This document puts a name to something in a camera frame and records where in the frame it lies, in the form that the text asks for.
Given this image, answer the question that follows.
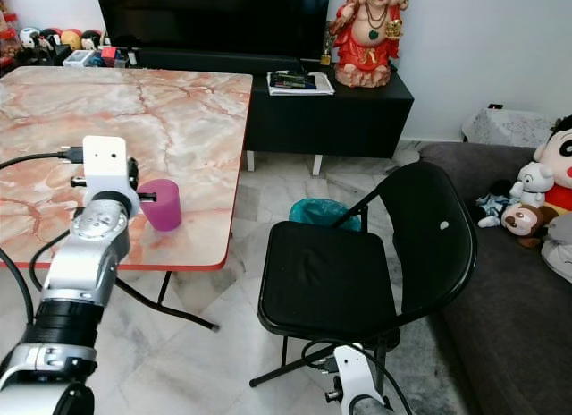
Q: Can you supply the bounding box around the purple plastic cup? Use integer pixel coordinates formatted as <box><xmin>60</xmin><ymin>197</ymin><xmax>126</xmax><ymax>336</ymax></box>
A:
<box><xmin>139</xmin><ymin>178</ymin><xmax>183</xmax><ymax>233</ymax></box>

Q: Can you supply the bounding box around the pink marble folding table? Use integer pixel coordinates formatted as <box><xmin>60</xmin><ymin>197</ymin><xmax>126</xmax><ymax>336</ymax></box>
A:
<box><xmin>0</xmin><ymin>66</ymin><xmax>254</xmax><ymax>332</ymax></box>

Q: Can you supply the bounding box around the row of small round figurines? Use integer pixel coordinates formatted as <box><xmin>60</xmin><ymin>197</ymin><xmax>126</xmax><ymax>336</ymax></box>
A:
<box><xmin>18</xmin><ymin>26</ymin><xmax>108</xmax><ymax>53</ymax></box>

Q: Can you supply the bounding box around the black flat screen television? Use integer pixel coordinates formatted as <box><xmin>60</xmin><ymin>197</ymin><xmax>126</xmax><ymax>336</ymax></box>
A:
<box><xmin>94</xmin><ymin>0</ymin><xmax>332</xmax><ymax>59</ymax></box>

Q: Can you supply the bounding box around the bin with teal bag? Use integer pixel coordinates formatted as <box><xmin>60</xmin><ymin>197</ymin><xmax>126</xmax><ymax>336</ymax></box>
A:
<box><xmin>288</xmin><ymin>197</ymin><xmax>364</xmax><ymax>232</ymax></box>

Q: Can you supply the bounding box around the stack of magazines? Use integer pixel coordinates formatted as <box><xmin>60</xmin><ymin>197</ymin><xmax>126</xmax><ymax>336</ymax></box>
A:
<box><xmin>265</xmin><ymin>69</ymin><xmax>336</xmax><ymax>97</ymax></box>

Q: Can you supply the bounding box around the red shelf with ornaments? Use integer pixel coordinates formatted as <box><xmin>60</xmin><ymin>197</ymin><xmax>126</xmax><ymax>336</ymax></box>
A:
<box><xmin>0</xmin><ymin>0</ymin><xmax>22</xmax><ymax>69</ymax></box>

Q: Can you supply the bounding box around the black folding chair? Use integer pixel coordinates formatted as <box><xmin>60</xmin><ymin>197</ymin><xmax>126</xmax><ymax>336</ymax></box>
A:
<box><xmin>249</xmin><ymin>160</ymin><xmax>478</xmax><ymax>388</ymax></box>

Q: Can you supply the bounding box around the black television console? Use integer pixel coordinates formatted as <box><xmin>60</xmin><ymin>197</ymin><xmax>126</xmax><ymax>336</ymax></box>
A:
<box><xmin>132</xmin><ymin>47</ymin><xmax>416</xmax><ymax>176</ymax></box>

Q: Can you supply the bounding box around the red laughing buddha statue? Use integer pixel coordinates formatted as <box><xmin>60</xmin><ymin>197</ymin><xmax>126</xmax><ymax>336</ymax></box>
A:
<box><xmin>328</xmin><ymin>0</ymin><xmax>411</xmax><ymax>89</ymax></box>

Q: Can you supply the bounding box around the small dark doll plush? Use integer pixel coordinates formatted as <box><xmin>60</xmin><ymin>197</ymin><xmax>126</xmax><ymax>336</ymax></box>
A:
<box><xmin>475</xmin><ymin>192</ymin><xmax>516</xmax><ymax>229</ymax></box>

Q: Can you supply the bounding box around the white lace covered stool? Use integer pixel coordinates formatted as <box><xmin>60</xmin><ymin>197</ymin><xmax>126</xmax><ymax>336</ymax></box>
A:
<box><xmin>461</xmin><ymin>106</ymin><xmax>558</xmax><ymax>148</ymax></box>

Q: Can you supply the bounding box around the brown monkey plush toy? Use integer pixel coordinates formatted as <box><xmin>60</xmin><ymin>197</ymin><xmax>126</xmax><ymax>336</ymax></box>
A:
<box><xmin>500</xmin><ymin>202</ymin><xmax>558</xmax><ymax>249</ymax></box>

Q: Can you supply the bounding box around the dark grey sofa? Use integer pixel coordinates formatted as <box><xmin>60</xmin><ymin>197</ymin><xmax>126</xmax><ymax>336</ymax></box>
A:
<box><xmin>415</xmin><ymin>141</ymin><xmax>572</xmax><ymax>415</ymax></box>

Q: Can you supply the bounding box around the white bear plush toy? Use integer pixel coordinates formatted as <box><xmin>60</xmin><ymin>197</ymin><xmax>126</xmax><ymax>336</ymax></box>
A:
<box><xmin>515</xmin><ymin>161</ymin><xmax>556</xmax><ymax>207</ymax></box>

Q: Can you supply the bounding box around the cartoon boy plush toy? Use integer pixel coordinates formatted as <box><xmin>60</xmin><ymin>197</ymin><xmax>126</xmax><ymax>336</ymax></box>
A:
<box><xmin>533</xmin><ymin>114</ymin><xmax>572</xmax><ymax>216</ymax></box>

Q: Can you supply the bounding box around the grey plush toy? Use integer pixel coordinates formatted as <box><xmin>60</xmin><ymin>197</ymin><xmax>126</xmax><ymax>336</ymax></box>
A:
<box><xmin>540</xmin><ymin>210</ymin><xmax>572</xmax><ymax>284</ymax></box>

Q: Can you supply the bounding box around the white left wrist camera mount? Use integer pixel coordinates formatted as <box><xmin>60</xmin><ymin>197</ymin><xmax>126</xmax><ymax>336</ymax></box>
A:
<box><xmin>81</xmin><ymin>135</ymin><xmax>129</xmax><ymax>198</ymax></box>

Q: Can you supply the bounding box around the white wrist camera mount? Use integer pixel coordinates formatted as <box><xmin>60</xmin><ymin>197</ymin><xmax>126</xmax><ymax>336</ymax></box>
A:
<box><xmin>81</xmin><ymin>135</ymin><xmax>129</xmax><ymax>198</ymax></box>
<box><xmin>331</xmin><ymin>344</ymin><xmax>391</xmax><ymax>415</ymax></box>

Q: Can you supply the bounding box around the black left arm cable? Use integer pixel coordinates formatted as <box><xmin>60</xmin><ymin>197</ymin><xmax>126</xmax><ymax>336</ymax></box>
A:
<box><xmin>0</xmin><ymin>147</ymin><xmax>87</xmax><ymax>325</ymax></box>

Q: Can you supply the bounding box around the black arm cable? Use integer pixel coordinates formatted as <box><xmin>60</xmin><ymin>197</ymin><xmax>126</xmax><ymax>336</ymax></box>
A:
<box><xmin>0</xmin><ymin>147</ymin><xmax>87</xmax><ymax>325</ymax></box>
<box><xmin>302</xmin><ymin>340</ymin><xmax>416</xmax><ymax>415</ymax></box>

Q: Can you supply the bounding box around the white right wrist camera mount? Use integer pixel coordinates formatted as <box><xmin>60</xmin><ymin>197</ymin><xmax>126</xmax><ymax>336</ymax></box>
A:
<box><xmin>331</xmin><ymin>344</ymin><xmax>391</xmax><ymax>415</ymax></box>

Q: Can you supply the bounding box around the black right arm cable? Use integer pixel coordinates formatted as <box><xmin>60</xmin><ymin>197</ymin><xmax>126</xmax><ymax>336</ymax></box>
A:
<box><xmin>302</xmin><ymin>340</ymin><xmax>416</xmax><ymax>415</ymax></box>

